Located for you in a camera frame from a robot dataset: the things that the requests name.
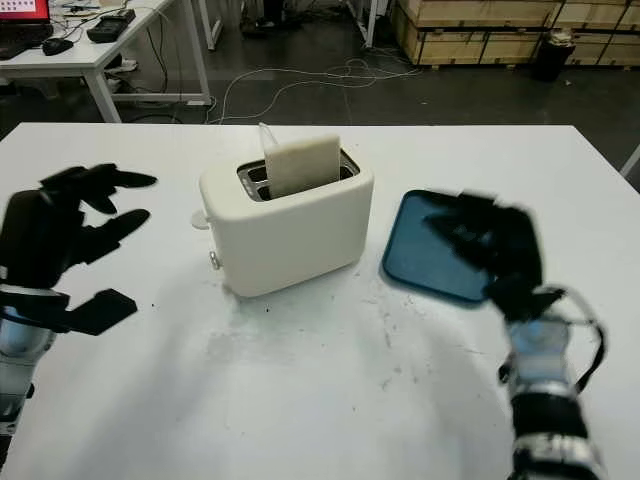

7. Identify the black handheld controller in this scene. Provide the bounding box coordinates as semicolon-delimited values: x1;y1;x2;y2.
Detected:
85;6;138;43

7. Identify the black trash bin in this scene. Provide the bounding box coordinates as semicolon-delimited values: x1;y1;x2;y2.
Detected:
530;28;577;83

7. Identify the white office desk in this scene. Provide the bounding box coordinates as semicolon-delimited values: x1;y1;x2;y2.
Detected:
0;0;212;125

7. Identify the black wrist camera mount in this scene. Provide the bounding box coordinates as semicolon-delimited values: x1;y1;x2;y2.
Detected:
487;279;567;322
0;286;139;338

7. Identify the blue plastic tray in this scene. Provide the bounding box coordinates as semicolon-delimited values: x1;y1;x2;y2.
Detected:
380;188;494;307

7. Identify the slice of white bread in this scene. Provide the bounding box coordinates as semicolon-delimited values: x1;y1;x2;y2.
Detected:
262;131;343;201

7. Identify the white floor cable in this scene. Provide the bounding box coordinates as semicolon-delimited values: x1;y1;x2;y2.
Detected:
206;56;425;126

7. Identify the white two-slot toaster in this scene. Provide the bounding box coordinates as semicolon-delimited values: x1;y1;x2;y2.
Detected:
197;146;376;300

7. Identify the wooden crate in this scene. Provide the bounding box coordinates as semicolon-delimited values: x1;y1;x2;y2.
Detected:
402;24;544;67
572;30;640;68
554;0;640;34
390;0;564;30

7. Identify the white side table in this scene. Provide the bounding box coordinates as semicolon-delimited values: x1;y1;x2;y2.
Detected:
619;144;640;179

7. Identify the black computer mouse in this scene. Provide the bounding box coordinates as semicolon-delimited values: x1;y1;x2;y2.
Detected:
40;36;76;57

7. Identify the black laptop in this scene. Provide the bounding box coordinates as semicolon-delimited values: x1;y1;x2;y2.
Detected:
0;0;54;61

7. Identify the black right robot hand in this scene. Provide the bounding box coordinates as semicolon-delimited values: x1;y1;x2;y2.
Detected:
422;188;546;321

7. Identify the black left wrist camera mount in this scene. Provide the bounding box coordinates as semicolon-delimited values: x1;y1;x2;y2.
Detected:
0;286;139;338

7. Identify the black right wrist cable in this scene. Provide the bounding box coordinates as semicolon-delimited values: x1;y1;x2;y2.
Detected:
544;284;607;397

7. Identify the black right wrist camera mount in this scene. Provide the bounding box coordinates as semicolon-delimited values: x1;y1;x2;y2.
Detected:
487;279;567;322

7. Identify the white toaster power cord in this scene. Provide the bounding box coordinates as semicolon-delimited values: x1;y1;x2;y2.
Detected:
256;120;279;152

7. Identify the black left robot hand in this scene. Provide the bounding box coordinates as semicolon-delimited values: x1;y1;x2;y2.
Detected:
0;163;159;291

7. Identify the white table frame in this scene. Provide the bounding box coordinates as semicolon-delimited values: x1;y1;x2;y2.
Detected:
346;0;390;50
192;0;225;52

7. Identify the black stand base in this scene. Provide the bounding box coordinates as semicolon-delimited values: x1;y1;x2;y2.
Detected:
241;0;287;39

